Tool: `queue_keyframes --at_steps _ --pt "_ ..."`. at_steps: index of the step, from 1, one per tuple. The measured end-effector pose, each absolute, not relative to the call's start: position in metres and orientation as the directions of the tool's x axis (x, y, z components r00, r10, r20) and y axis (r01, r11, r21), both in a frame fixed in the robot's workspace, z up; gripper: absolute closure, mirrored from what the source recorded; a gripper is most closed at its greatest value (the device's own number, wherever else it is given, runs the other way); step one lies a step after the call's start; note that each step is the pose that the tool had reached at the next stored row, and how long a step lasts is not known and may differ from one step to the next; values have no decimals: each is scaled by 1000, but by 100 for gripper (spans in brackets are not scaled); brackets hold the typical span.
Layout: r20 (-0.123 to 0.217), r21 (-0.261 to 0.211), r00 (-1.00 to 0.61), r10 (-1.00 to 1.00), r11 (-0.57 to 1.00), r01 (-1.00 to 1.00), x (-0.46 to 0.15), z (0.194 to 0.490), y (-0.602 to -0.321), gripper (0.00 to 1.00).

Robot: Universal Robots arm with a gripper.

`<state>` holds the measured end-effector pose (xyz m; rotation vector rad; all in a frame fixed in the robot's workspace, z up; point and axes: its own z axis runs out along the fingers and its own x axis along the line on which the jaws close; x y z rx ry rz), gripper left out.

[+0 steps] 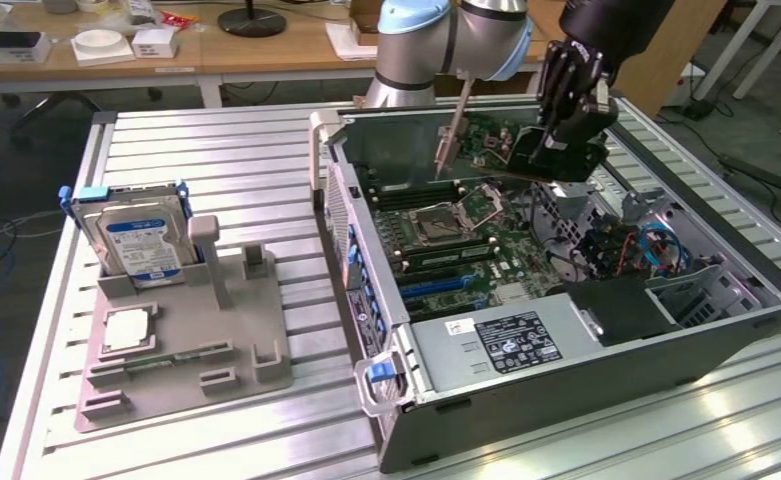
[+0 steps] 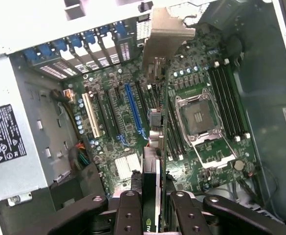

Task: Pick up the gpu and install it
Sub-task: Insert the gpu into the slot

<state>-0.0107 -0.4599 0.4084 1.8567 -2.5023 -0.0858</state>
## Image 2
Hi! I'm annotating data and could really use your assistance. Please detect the silver coin battery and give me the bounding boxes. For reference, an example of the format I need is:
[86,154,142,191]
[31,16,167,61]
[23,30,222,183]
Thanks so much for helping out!
[232,160,245,171]

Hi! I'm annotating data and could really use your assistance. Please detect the gray power supply unit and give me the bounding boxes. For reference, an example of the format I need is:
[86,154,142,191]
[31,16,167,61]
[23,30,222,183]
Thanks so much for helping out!
[0,52,89,206]

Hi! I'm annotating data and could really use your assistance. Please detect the white expansion slot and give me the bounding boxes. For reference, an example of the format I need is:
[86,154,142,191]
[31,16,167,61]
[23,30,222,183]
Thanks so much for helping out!
[81,93,101,138]

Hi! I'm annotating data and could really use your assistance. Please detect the black power supply label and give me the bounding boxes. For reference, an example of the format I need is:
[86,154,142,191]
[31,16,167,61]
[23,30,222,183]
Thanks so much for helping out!
[0,104,27,167]

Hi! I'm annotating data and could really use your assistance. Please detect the CPU socket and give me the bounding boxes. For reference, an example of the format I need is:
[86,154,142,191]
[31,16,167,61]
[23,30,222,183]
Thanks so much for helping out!
[176,93,225,142]

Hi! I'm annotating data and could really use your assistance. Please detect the black plastic shroud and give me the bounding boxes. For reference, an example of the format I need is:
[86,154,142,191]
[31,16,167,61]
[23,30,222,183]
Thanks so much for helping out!
[48,164,111,213]

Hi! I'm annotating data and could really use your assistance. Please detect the blue expansion slot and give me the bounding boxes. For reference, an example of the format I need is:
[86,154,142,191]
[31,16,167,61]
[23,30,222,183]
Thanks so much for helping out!
[124,83,145,138]

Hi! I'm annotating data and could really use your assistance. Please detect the black expansion slot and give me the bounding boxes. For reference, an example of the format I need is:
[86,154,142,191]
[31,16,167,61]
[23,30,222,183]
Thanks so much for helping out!
[134,82,150,111]
[95,94,113,134]

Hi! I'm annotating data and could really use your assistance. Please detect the silver chipset heatsink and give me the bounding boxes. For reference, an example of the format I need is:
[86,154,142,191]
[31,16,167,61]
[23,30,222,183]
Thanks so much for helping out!
[114,153,143,180]

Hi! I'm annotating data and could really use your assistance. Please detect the metal socket cover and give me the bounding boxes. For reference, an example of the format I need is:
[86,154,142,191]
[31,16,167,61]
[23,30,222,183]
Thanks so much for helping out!
[191,133,237,169]

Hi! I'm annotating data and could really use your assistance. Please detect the multicolour wire bundle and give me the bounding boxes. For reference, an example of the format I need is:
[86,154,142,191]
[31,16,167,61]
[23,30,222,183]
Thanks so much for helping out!
[68,141,91,172]

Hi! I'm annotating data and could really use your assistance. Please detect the green motherboard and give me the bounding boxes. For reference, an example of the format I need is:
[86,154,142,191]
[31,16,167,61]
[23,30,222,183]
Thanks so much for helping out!
[61,23,262,196]

